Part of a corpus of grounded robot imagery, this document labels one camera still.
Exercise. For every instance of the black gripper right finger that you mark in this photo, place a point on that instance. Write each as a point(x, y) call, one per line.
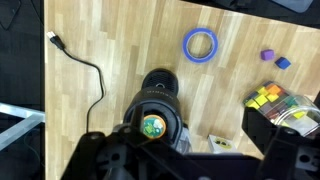
point(286, 153)

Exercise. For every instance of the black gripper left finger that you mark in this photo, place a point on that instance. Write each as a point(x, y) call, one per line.
point(100, 160)

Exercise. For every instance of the black pod coffee maker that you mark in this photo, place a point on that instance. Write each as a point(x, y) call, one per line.
point(160, 83)

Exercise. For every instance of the glass jar of colourful blocks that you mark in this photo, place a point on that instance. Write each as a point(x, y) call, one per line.
point(276, 100)

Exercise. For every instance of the small white box yellow print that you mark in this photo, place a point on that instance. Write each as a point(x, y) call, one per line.
point(220, 143)

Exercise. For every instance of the white-legged wooden-top desk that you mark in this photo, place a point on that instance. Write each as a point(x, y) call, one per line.
point(20, 123)

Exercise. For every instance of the blue cube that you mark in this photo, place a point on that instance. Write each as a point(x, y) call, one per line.
point(283, 63)

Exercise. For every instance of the purple cube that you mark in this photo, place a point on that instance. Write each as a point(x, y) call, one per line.
point(267, 55)

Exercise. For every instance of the blue tape roll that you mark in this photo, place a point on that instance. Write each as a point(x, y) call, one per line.
point(186, 50)

